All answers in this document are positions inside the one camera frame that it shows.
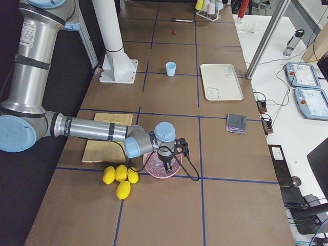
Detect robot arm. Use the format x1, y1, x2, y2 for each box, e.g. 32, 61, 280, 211
1, 1, 177, 172

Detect wooden cutting board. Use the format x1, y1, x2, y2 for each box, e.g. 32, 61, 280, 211
82, 113, 133, 164

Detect steel muddler black tip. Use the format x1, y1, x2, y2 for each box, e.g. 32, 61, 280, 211
171, 18, 194, 23

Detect pink bowl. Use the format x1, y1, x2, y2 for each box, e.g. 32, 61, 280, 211
143, 152, 180, 179

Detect white plastic cup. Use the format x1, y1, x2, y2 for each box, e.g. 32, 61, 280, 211
202, 0, 210, 12

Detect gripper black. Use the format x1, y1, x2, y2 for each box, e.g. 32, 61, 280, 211
157, 147, 173, 173

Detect lemon slices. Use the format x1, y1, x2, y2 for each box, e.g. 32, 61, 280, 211
103, 119, 123, 125

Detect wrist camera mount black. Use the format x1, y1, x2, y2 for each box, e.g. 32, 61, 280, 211
174, 138, 189, 157

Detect cream bear tray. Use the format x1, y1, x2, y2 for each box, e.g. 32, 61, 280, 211
200, 64, 243, 101

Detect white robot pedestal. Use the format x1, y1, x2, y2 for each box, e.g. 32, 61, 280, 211
92, 0, 138, 84

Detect teach pendant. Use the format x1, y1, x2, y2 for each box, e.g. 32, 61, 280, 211
286, 62, 321, 89
294, 87, 328, 121

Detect grey-blue plastic cup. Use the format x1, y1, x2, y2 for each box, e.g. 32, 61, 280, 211
215, 0, 223, 11

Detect light blue cup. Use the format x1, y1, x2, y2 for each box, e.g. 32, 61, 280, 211
166, 61, 176, 77

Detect pink plastic cup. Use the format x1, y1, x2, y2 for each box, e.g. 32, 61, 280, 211
207, 3, 215, 15

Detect aluminium frame post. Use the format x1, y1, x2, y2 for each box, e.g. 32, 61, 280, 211
245, 0, 291, 79

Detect clear acrylic cup rack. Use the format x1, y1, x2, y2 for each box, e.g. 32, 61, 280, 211
196, 10, 221, 22

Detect grey folded cloth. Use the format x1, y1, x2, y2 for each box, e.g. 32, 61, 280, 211
226, 113, 247, 134

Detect yellow lemon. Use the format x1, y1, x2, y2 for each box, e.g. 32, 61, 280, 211
127, 167, 139, 184
102, 166, 115, 185
115, 165, 128, 182
116, 180, 131, 200

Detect yellow-green plastic cup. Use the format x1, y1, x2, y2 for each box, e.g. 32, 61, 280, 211
195, 0, 204, 10

